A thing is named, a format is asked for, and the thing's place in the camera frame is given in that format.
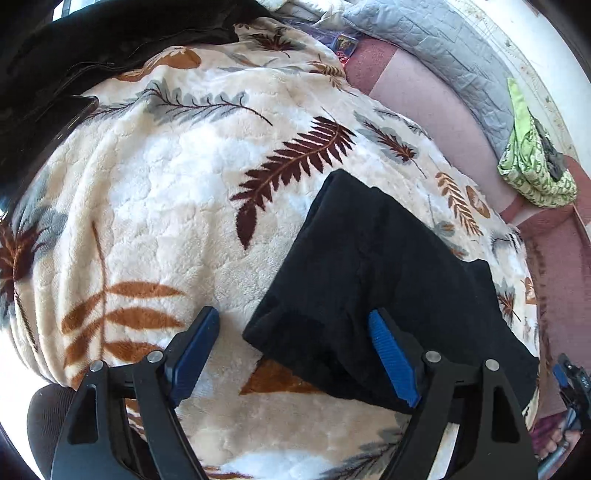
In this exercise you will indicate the dark cloth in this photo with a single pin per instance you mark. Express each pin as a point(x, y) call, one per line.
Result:
point(46, 424)

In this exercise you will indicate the pink bed sheet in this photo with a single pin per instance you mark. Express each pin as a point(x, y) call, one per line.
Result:
point(443, 120)

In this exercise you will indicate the leaf print fleece blanket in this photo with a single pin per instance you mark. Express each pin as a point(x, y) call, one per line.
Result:
point(175, 194)

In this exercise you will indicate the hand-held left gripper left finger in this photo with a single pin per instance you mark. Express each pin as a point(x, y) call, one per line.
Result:
point(194, 357)

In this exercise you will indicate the white cloth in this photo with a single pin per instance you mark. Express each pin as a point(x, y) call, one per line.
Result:
point(300, 7)

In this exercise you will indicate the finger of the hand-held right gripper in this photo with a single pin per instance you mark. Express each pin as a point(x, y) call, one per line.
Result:
point(560, 371)

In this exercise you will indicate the black jacket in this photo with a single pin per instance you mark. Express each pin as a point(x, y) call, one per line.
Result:
point(92, 50)

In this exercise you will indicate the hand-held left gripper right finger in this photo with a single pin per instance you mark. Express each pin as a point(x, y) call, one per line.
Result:
point(392, 357)

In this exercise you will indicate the grey quilted pillow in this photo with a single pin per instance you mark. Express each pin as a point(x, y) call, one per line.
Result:
point(452, 50)

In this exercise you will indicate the green patterned cloth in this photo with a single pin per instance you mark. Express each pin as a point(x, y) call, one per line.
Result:
point(531, 166)

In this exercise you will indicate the person's right hand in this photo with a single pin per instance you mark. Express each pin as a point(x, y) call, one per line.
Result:
point(556, 443)

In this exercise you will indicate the colourful small packet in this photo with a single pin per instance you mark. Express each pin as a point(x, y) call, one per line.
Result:
point(345, 44)

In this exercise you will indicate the black pants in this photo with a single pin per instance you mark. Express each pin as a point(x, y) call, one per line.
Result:
point(369, 277)

